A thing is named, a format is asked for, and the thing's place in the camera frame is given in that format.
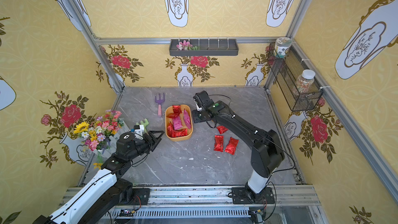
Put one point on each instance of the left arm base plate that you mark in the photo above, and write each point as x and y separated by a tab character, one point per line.
136	196

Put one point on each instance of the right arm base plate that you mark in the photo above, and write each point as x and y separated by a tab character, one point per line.
244	195

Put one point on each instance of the artificial flower bouquet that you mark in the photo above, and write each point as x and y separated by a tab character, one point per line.
98	133

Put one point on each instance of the purple toy garden fork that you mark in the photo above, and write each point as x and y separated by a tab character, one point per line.
159	100

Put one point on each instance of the small red tea bag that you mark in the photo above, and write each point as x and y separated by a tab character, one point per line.
222	129

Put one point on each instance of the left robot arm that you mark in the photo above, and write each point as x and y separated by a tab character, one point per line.
107	188

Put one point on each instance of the magenta tea bag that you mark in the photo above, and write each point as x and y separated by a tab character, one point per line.
177	123
187	119

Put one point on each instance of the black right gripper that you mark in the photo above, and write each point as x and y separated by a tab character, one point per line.
199	115

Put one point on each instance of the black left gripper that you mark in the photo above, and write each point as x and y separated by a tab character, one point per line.
148	140

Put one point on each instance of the green label clear jar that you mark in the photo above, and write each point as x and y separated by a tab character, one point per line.
282	46

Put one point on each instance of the pink flowers in tray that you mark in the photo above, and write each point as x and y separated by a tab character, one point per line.
186	45

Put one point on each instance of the sprinkles glass jar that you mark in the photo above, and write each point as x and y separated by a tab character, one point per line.
304	82

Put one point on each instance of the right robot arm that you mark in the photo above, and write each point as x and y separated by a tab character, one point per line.
266	149

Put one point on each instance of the green toy hand rake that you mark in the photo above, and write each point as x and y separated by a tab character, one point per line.
143	123

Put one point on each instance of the dark grey wall tray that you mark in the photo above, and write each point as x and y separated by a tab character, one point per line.
207	47

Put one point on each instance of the black wire mesh shelf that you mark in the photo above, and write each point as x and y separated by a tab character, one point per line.
285	72

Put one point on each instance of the red tea bag front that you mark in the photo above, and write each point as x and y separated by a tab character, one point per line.
175	134

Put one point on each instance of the yellow plastic storage box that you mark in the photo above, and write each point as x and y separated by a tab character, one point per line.
168	120

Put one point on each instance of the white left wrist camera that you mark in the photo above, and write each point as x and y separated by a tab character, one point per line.
139	130

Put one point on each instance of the long red tea bag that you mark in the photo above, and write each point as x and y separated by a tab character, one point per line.
176	112

